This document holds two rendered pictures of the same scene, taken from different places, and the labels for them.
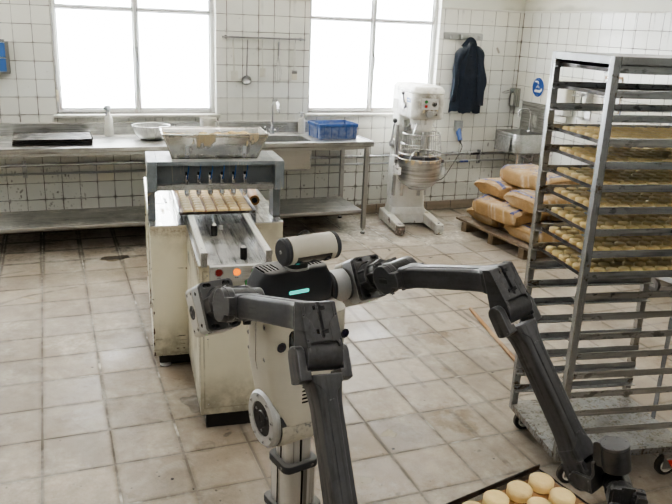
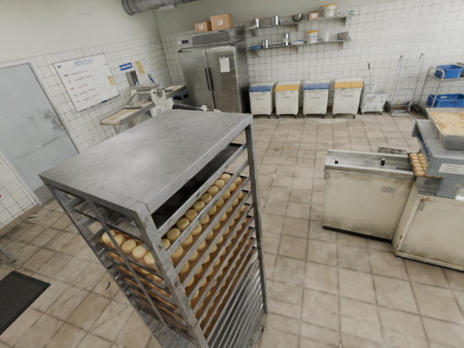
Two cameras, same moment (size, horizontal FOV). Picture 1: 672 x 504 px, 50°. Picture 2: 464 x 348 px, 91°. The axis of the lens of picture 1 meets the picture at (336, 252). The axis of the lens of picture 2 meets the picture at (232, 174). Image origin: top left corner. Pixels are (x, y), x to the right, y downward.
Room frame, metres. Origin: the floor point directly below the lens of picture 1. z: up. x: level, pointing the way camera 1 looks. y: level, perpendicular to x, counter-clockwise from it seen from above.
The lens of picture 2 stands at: (3.79, -1.64, 2.15)
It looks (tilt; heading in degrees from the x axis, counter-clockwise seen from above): 33 degrees down; 136
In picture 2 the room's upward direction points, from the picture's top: 9 degrees counter-clockwise
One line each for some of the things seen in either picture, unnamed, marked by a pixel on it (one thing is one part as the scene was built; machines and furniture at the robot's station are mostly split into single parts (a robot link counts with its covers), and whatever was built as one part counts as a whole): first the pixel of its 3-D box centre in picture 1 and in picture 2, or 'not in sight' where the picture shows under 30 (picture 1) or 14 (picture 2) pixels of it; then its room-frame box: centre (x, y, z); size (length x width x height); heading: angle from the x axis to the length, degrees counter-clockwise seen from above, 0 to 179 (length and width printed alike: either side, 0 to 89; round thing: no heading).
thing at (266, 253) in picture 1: (237, 204); (457, 180); (4.07, 0.58, 0.87); 2.01 x 0.03 x 0.07; 16
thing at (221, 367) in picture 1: (226, 315); (360, 197); (3.43, 0.55, 0.45); 0.70 x 0.34 x 0.90; 16
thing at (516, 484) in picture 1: (519, 491); not in sight; (1.23, -0.38, 1.02); 0.05 x 0.05 x 0.02
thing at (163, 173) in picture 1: (214, 186); (441, 155); (3.92, 0.69, 1.01); 0.72 x 0.33 x 0.34; 106
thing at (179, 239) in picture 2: (618, 107); (213, 198); (3.23, -1.21, 1.59); 0.64 x 0.03 x 0.03; 102
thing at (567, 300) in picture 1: (588, 299); (238, 312); (3.23, -1.21, 0.69); 0.64 x 0.03 x 0.03; 102
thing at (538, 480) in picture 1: (541, 483); not in sight; (1.26, -0.43, 1.02); 0.05 x 0.05 x 0.02
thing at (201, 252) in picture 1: (186, 206); (447, 161); (3.99, 0.86, 0.87); 2.01 x 0.03 x 0.07; 16
